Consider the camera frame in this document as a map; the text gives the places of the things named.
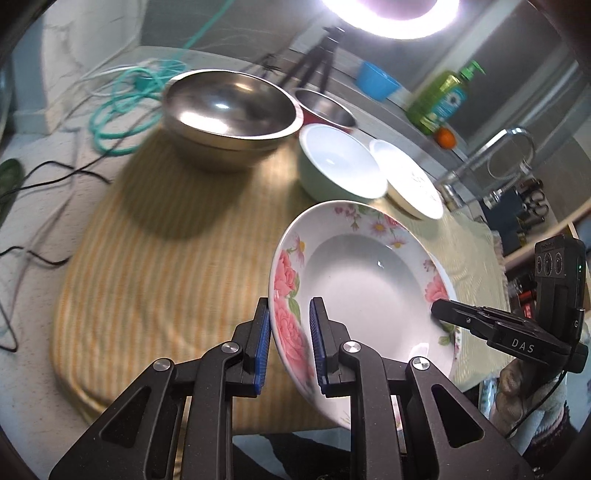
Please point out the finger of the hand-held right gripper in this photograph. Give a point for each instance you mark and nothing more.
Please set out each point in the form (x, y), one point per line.
(461, 316)

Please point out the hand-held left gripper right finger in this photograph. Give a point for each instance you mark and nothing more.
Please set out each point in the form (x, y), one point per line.
(318, 341)

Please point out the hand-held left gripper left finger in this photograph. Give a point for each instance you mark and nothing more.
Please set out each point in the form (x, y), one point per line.
(261, 341)

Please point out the floral rimmed plate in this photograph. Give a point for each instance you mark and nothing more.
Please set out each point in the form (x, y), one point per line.
(369, 277)

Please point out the white leaf-print bowl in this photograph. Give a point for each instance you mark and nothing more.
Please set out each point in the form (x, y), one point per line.
(406, 175)

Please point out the pale green bowl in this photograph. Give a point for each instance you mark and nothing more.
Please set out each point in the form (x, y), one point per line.
(337, 152)

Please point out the small steel bowl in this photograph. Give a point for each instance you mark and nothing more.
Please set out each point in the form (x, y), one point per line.
(323, 108)

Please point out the large stainless steel bowl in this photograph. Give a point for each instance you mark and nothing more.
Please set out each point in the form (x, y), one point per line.
(221, 101)

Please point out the person's right hand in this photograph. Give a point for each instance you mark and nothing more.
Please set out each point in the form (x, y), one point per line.
(521, 378)

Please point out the yellow striped cloth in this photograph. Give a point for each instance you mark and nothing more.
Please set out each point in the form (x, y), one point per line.
(161, 277)

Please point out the chrome faucet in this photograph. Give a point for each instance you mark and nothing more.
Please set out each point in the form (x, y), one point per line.
(471, 166)

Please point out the orange fruit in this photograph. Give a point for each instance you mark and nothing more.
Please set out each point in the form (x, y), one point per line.
(446, 137)

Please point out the green dish soap bottle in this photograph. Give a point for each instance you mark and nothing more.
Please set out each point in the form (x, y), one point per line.
(438, 101)

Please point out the blue fluted cup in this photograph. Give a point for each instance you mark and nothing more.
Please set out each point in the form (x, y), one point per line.
(376, 81)

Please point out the black tripod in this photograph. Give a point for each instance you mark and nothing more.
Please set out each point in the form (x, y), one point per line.
(323, 50)

